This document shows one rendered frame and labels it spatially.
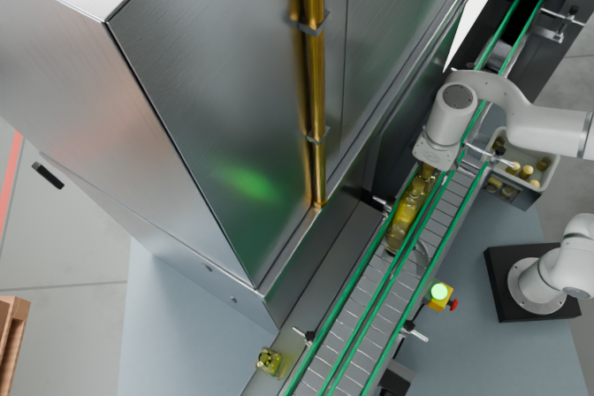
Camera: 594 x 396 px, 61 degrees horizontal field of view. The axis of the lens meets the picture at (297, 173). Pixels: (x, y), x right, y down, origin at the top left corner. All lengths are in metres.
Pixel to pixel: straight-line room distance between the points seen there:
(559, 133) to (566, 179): 2.00
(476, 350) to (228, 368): 0.83
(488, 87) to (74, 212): 2.40
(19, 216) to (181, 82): 2.80
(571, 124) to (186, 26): 0.82
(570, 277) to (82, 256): 2.31
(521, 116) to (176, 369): 1.34
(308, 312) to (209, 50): 1.15
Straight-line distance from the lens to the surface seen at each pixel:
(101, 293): 2.84
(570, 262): 1.51
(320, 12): 0.57
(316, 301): 1.51
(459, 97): 1.10
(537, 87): 2.67
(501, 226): 2.00
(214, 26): 0.44
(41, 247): 3.06
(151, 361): 1.88
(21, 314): 2.93
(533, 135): 1.09
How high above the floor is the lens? 2.53
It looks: 64 degrees down
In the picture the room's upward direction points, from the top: 7 degrees counter-clockwise
